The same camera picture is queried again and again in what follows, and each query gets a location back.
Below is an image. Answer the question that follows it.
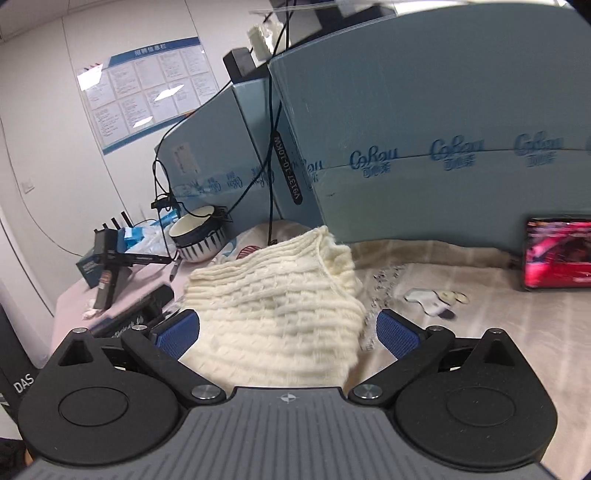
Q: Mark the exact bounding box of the cream knitted sweater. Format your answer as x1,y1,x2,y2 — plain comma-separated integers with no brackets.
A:
180,226,366,391

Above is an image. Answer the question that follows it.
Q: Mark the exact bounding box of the beige printed bed sheet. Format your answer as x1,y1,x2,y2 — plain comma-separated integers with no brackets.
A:
216,220,591,478

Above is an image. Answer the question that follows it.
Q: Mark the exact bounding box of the blue tissue pack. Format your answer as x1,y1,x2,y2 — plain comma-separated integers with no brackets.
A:
76,226,144,289

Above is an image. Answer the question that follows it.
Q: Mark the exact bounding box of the pink cloth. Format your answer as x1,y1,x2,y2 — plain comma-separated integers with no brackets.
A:
50,257,195,351

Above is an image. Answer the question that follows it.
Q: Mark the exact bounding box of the striped ceramic bowl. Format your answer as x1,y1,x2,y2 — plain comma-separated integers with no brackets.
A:
169,205,226,263

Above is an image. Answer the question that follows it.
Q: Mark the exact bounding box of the smartphone showing video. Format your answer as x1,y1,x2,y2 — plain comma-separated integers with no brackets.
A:
522,216,591,290

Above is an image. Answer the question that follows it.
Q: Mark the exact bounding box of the large blue cardboard box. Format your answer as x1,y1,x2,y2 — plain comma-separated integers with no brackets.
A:
270,3,590,251

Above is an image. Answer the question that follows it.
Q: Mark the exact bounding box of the black cable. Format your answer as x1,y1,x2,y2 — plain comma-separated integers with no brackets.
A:
151,0,297,248

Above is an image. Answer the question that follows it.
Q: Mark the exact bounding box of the wall notice board poster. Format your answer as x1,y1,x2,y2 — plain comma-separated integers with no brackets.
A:
77,37,219,154

